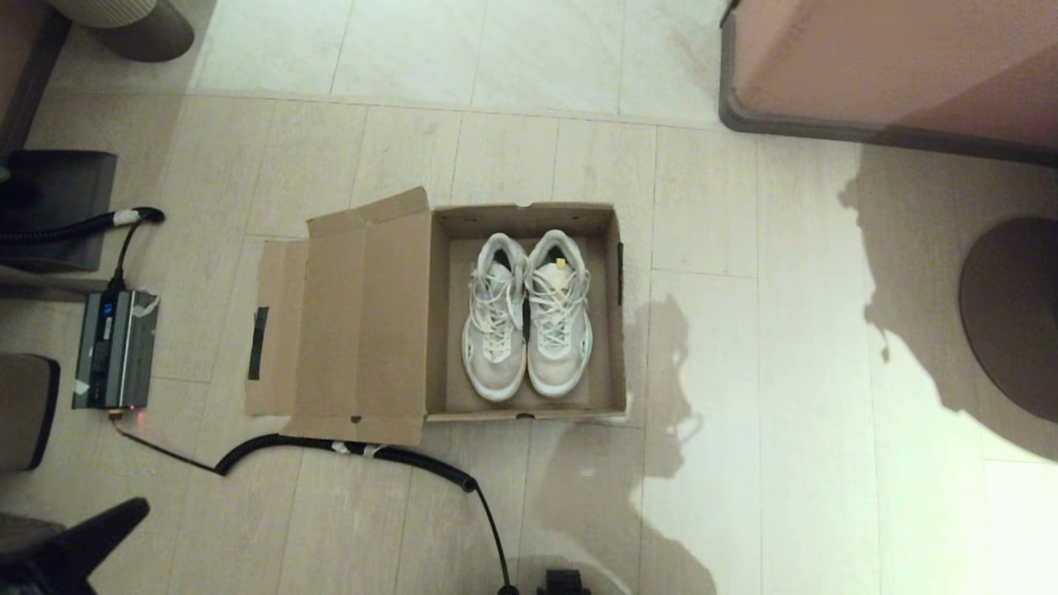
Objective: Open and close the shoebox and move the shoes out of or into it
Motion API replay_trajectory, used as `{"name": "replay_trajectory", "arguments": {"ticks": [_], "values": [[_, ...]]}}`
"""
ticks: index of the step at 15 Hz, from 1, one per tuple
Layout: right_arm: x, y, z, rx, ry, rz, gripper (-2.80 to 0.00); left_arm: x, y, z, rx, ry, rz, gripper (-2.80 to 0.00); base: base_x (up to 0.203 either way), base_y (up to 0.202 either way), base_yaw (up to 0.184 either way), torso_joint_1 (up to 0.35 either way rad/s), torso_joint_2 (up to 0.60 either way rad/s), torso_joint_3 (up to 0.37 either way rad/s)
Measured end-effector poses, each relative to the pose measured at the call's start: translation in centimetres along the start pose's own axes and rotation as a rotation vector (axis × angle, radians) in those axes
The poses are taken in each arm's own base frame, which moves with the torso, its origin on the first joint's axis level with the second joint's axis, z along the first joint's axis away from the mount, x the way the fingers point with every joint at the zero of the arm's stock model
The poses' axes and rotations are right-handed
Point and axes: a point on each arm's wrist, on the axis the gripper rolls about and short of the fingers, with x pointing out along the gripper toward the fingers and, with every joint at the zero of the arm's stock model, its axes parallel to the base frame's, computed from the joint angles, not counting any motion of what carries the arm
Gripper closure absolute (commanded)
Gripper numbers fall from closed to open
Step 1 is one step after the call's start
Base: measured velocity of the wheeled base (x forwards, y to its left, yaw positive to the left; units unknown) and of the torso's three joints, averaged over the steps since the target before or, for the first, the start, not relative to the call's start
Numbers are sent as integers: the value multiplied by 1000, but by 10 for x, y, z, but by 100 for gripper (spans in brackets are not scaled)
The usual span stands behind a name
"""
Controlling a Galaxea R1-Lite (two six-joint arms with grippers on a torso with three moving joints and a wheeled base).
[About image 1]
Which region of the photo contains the brown cardboard shoe box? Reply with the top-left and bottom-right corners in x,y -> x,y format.
245,187 -> 627,449

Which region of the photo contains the white sneaker purple tongue print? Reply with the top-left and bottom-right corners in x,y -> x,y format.
461,232 -> 531,404

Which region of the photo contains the white sneaker orange tongue print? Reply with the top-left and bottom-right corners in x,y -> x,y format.
523,229 -> 594,400

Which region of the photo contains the grey and black robot base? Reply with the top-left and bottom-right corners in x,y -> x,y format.
537,569 -> 593,595

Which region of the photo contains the grey power inverter box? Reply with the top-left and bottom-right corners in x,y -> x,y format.
71,288 -> 160,411

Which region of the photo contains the dark grey plastic bin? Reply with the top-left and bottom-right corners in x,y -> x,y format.
0,149 -> 118,274

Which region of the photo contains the grey furniture leg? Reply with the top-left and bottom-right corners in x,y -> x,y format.
0,512 -> 67,556

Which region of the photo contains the brown wooden furniture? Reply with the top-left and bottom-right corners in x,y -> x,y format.
0,0 -> 72,158

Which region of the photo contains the round beige ribbed basket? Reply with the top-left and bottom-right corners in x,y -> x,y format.
50,0 -> 196,63

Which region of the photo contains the round dark brown stand base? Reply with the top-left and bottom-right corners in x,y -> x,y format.
959,217 -> 1058,424

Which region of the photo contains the black coiled cable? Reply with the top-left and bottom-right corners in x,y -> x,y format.
112,413 -> 520,595

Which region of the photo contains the short black power cable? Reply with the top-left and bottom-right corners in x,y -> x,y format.
110,215 -> 164,294

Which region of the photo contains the black corrugated hose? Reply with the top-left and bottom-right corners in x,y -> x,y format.
0,207 -> 166,246

